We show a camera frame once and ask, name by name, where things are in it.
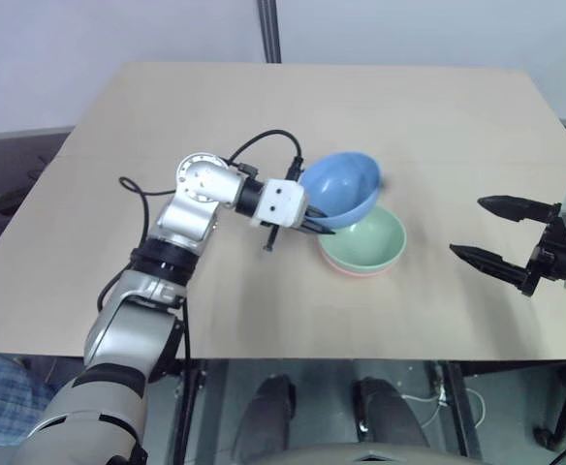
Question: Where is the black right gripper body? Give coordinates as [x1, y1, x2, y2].
[519, 202, 566, 297]

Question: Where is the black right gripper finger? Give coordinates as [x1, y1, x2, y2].
[476, 194, 556, 225]
[449, 244, 530, 290]

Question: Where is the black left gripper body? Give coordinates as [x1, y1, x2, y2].
[256, 206, 314, 254]

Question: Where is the blue bowl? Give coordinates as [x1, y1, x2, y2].
[299, 151, 385, 231]

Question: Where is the green bowl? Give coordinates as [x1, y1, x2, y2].
[317, 205, 407, 273]

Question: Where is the pink bowl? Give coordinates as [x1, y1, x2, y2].
[320, 249, 401, 279]

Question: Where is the black table leg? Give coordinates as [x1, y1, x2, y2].
[178, 357, 209, 465]
[435, 360, 484, 461]

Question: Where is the dark rounded shape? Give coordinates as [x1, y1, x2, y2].
[236, 374, 298, 452]
[354, 376, 430, 450]

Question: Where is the grey robot torso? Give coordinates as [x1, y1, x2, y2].
[281, 442, 464, 465]

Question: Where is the dark grey crate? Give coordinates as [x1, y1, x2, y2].
[0, 126, 75, 246]

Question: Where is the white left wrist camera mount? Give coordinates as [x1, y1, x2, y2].
[252, 177, 308, 229]

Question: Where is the white floor cable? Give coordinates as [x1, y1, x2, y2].
[402, 385, 487, 428]

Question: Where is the dark metal wall post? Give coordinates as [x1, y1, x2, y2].
[255, 0, 283, 65]

